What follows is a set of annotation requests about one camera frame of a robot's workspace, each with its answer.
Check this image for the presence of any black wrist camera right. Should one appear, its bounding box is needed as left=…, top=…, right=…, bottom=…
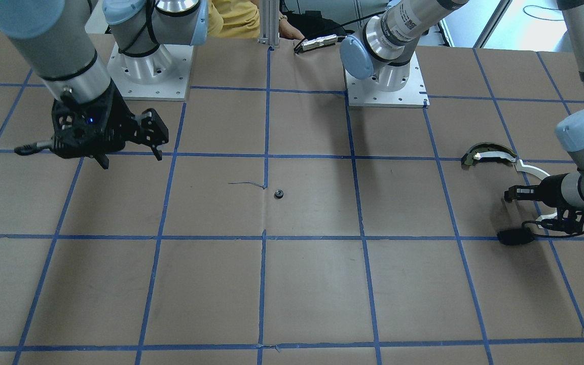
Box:
left=131, top=108, right=169, bottom=150

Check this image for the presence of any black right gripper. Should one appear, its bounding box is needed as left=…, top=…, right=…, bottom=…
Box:
left=51, top=82, right=164, bottom=169

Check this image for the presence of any white curved plastic bracket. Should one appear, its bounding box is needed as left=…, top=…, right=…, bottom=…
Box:
left=515, top=159, right=558, bottom=223

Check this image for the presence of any person in yellow shirt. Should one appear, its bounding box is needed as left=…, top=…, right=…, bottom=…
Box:
left=206, top=0, right=305, bottom=40

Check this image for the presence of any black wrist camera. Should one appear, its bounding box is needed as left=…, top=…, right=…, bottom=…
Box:
left=131, top=108, right=169, bottom=150
left=521, top=208, right=584, bottom=239

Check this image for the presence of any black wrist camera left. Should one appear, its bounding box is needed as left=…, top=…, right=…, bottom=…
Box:
left=521, top=208, right=584, bottom=239

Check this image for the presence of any black rectangular plastic part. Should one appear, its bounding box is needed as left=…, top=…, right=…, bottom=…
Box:
left=496, top=227, right=536, bottom=246

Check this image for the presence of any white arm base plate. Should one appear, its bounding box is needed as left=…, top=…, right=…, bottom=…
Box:
left=344, top=54, right=430, bottom=108

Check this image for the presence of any curved brake shoe part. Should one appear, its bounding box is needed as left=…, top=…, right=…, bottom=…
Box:
left=461, top=142, right=518, bottom=169

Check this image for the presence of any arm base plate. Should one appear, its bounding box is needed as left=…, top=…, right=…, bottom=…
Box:
left=107, top=44, right=195, bottom=102

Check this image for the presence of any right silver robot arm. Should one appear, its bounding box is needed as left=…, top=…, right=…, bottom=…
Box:
left=0, top=1, right=209, bottom=169

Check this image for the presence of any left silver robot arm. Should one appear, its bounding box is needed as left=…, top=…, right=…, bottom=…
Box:
left=340, top=1, right=584, bottom=210

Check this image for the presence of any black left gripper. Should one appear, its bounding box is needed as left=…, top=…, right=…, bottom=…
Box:
left=504, top=175, right=566, bottom=208

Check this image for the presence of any aluminium frame post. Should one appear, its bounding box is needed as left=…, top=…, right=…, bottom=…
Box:
left=258, top=0, right=279, bottom=49

